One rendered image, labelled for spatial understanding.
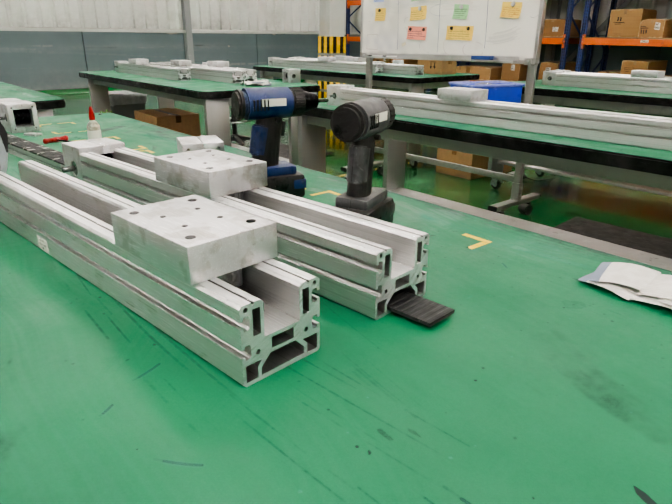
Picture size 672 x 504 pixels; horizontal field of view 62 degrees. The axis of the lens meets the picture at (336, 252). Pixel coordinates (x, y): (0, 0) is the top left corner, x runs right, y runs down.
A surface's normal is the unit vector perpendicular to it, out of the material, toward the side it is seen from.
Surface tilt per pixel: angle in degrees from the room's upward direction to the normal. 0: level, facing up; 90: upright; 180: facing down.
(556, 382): 0
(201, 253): 90
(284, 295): 90
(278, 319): 0
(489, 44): 90
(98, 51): 90
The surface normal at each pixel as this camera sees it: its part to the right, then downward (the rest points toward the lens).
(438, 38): -0.77, 0.22
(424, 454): 0.00, -0.93
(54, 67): 0.65, 0.28
